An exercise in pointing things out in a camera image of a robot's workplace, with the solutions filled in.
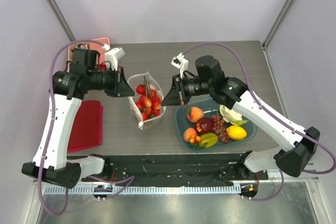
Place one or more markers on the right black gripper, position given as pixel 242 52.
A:
pixel 178 91

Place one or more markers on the yellow green toy starfruit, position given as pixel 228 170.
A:
pixel 207 140

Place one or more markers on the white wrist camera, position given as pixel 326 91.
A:
pixel 112 55
pixel 181 63

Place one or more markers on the yellow toy lemon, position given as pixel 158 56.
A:
pixel 236 133

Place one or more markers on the dark red toy apple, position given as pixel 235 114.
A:
pixel 204 125

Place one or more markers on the slotted white cable duct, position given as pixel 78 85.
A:
pixel 106 189

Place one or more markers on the pink compartment organizer box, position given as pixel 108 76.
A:
pixel 100 63

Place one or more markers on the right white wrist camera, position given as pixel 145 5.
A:
pixel 181 63

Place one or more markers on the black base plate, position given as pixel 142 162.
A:
pixel 178 170

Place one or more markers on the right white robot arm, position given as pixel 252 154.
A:
pixel 294 151

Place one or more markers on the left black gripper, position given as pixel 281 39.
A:
pixel 121 87

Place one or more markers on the red folded cloth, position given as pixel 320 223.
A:
pixel 87 127

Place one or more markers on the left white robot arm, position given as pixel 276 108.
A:
pixel 68 88

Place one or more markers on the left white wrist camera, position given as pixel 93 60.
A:
pixel 112 55

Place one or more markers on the orange toy peach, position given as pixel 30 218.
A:
pixel 194 114
pixel 189 133

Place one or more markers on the white toy cauliflower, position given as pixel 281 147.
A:
pixel 231 116

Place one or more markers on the purple toy grapes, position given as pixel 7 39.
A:
pixel 219 128

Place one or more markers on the clear zip top bag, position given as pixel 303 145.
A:
pixel 133 81

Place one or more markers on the red cherry bunch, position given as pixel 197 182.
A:
pixel 149 100

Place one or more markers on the small orange cherry cluster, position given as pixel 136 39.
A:
pixel 195 139

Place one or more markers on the teal plastic tray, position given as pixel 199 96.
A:
pixel 209 108

